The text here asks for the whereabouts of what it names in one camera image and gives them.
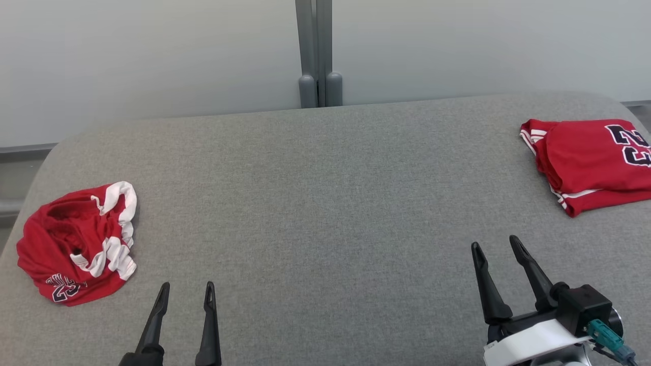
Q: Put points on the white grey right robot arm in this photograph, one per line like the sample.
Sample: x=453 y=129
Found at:
x=559 y=358

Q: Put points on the red basketball jersey number 23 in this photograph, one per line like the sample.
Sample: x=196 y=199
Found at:
x=585 y=157

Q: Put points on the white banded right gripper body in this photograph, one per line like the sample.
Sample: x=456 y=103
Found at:
x=529 y=340

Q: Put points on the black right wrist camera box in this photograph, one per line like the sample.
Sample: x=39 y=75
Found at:
x=585 y=305

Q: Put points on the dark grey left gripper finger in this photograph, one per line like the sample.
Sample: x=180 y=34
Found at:
x=155 y=320
x=209 y=330

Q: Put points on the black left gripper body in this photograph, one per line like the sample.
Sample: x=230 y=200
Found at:
x=142 y=359

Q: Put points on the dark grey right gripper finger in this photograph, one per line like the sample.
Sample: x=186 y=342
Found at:
x=534 y=279
x=491 y=295

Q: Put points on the grey metal partition post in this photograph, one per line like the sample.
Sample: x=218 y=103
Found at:
x=315 y=51

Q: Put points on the red jersey with white trim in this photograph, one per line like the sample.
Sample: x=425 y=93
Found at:
x=61 y=239

